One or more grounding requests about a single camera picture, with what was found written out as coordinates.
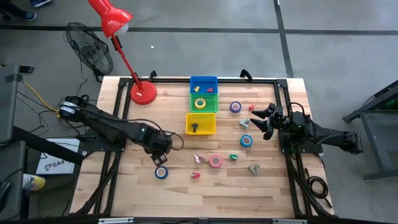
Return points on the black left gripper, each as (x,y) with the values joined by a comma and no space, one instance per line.
(160,143)

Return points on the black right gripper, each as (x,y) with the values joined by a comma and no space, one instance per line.
(279,119)

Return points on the dark blue tape roll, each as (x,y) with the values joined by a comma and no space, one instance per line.
(156,172)

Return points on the red mini stapler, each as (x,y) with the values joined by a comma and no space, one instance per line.
(195,175)
(252,107)
(210,90)

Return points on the teal staple remover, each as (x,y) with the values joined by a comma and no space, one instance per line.
(244,124)

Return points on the light blue tape roll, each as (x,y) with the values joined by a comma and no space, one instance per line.
(241,140)

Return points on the purple tape roll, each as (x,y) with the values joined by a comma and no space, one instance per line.
(231,106)

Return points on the pink staple remover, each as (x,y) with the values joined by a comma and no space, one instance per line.
(199,158)

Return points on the grey staple remover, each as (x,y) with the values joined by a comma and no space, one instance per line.
(254,169)

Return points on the pink tape roll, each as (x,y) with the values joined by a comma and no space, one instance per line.
(211,161)

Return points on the yellow plastic basket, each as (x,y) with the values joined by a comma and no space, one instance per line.
(206,124)

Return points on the yellow tape roll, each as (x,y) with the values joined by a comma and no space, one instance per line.
(195,103)

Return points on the yellow mini stapler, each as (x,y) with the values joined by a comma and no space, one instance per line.
(196,89)

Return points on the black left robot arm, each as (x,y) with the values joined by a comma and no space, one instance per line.
(105,123)

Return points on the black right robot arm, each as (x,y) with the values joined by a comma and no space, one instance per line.
(329,137)

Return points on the green mini stapler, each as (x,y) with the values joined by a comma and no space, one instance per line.
(233,157)

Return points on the green plastic basket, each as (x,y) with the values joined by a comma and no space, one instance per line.
(192,109)

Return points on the red desk lamp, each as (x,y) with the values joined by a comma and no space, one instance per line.
(143,92)

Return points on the blue plastic basket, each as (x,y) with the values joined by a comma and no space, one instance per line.
(203,81)

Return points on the white printed cardboard box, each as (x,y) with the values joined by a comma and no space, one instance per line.
(56,165)

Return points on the black metal stand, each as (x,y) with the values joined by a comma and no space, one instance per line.
(371,140)

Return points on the yellow white object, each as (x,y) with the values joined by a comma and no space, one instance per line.
(34,182)

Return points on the black floor fan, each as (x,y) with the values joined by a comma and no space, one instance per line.
(90,49)

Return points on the dark grey side cart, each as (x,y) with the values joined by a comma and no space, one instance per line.
(9,109)

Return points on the person's shoe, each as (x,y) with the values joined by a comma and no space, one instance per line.
(42,2)
(27,15)

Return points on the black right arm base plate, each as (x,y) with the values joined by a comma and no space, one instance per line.
(308,149)

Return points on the black metal table frame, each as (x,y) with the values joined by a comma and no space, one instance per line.
(233,80)

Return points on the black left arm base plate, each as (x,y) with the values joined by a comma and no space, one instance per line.
(93,146)

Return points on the silver metal bracket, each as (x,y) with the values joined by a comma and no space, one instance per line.
(289,221)
(115,220)

